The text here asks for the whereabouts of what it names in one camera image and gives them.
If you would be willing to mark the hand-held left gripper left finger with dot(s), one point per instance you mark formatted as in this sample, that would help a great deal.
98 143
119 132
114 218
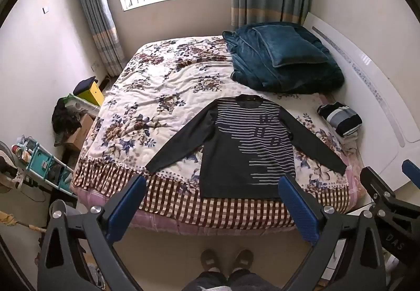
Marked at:
126 209

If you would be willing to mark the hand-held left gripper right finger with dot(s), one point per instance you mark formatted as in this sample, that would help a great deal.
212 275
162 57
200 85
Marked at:
300 209

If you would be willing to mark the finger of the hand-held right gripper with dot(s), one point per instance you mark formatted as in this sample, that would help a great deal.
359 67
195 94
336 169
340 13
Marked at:
377 184
411 172

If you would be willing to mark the dark striped sweater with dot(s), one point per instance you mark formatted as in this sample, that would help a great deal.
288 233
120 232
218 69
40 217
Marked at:
244 149

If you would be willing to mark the folded striped clothes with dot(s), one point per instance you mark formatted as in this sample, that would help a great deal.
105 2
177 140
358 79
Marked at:
341 118

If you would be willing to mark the black clothes pile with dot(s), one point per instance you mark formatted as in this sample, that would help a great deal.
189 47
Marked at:
65 117

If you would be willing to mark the person's right shoe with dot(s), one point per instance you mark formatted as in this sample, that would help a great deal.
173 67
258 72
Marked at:
243 259

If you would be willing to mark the person's shoe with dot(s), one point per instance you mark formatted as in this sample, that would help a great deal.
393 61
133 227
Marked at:
243 259
209 259

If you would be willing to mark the brown checked bed sheet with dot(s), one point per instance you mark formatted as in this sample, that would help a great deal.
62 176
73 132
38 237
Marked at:
210 205

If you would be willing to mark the cardboard box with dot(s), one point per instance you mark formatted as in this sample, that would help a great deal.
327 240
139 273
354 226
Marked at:
80 135

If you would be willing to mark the person's right leg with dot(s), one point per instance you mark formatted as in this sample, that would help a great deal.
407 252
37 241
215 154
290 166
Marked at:
249 281

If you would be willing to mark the person's leg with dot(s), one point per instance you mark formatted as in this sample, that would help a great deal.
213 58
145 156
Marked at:
249 281
210 281

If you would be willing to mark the teal shelf cart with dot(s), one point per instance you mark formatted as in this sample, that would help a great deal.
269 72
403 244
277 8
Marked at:
42 163

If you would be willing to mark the person's left shoe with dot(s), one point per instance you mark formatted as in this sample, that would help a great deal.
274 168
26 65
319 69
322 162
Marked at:
209 259

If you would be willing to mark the white bed headboard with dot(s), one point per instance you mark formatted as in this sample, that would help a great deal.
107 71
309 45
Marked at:
367 81

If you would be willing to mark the person's left leg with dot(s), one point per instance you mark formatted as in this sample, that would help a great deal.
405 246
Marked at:
210 281

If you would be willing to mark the floral bed blanket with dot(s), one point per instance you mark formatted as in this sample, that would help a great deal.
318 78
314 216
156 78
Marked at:
170 107

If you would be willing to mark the yellow box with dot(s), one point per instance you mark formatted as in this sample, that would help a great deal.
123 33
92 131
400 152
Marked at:
93 95

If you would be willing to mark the dark folded cloth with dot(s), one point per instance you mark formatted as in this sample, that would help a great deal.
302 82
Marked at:
84 85

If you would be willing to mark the teal folded quilt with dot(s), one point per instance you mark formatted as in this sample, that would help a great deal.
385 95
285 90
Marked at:
295 71

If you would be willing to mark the teal pillow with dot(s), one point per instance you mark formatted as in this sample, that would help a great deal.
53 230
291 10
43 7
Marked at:
290 46

